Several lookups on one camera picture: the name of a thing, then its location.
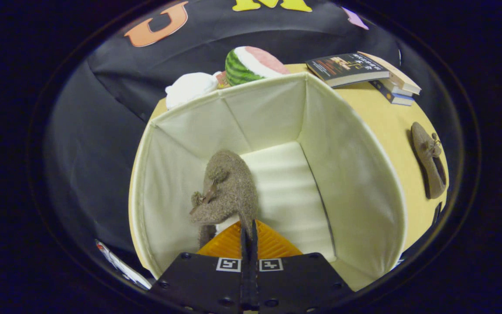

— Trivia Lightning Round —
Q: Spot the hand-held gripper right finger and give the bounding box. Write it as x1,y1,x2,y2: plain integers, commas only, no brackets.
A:
250,219,356,314

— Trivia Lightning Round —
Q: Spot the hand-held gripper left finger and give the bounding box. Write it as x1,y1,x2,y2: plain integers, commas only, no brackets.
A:
149,220,251,314

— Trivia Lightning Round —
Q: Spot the cream fabric storage box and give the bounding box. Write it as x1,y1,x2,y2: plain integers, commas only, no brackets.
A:
129,72,408,292

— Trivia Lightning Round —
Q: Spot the black table edge bracket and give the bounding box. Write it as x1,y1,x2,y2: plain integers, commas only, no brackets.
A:
431,201,444,228

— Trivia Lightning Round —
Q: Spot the blue and white display panel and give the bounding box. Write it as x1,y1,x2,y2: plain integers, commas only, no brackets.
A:
95,239,153,290

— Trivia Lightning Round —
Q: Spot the brown fuzzy shoe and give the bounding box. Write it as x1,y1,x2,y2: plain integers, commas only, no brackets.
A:
189,150,260,250
410,122,448,200

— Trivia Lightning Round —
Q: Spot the black cover book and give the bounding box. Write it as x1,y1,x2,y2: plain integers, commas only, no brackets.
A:
305,52,390,88

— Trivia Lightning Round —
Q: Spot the watermelon slice plush toy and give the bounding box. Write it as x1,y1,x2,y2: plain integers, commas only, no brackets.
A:
225,46,292,87

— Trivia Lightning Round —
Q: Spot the beige cover book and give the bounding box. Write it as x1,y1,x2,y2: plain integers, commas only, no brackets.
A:
357,51,422,96

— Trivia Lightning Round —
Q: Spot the white plush toy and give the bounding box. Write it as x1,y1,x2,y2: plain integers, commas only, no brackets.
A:
165,72,224,110

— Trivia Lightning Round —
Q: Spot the blue cover book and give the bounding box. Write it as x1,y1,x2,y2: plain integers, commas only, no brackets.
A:
369,79,415,106

